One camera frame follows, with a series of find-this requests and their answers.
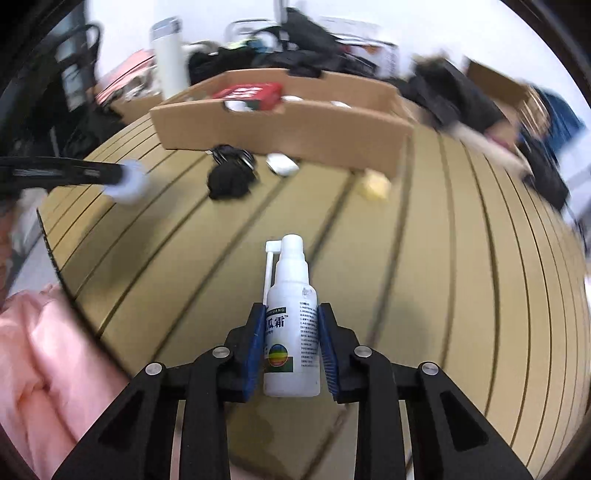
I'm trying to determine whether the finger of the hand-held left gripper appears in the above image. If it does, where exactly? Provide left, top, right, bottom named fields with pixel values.
left=0, top=157, right=127, bottom=191

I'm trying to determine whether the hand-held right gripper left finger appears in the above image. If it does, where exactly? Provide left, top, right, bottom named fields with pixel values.
left=51, top=302, right=269, bottom=480

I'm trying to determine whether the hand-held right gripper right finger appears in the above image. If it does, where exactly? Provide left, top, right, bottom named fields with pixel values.
left=318, top=302, right=534, bottom=480

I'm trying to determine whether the white spray bottle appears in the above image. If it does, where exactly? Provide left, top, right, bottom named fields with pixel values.
left=263, top=234, right=321, bottom=398

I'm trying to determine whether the red printed box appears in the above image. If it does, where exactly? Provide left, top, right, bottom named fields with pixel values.
left=212, top=83, right=283, bottom=112

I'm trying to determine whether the shallow cardboard box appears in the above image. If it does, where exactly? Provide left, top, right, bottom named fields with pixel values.
left=150, top=68, right=416, bottom=178

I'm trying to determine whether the cardboard box with clothes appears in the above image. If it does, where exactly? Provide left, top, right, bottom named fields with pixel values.
left=95, top=83, right=162, bottom=121

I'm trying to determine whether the wooden slatted folding table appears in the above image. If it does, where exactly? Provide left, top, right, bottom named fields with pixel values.
left=37, top=111, right=591, bottom=480

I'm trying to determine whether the pink bag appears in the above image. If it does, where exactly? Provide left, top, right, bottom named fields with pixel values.
left=95, top=48, right=158, bottom=104

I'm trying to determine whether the white thermos bottle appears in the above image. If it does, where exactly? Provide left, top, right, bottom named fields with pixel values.
left=150, top=17, right=191, bottom=100

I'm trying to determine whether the black key pouch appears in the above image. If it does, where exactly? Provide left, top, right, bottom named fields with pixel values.
left=207, top=144, right=257, bottom=200

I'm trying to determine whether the pale yellow block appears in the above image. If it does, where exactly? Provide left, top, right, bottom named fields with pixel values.
left=360, top=168, right=392, bottom=201

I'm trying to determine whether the white earbuds case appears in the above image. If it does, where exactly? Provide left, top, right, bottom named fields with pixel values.
left=266, top=152, right=299, bottom=177

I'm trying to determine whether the pink padded jacket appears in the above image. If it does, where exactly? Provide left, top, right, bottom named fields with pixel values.
left=0, top=284, right=130, bottom=480

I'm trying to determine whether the black luggage bag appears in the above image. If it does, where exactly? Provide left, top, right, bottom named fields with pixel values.
left=517, top=134, right=571, bottom=210

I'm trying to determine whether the crumpled black garment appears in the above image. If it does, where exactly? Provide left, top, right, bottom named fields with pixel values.
left=406, top=58, right=509, bottom=134

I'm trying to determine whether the white printed box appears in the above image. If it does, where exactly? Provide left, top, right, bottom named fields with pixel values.
left=318, top=16, right=398, bottom=70

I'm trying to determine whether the blue bag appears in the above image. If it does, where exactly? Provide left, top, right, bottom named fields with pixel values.
left=531, top=90, right=585, bottom=153

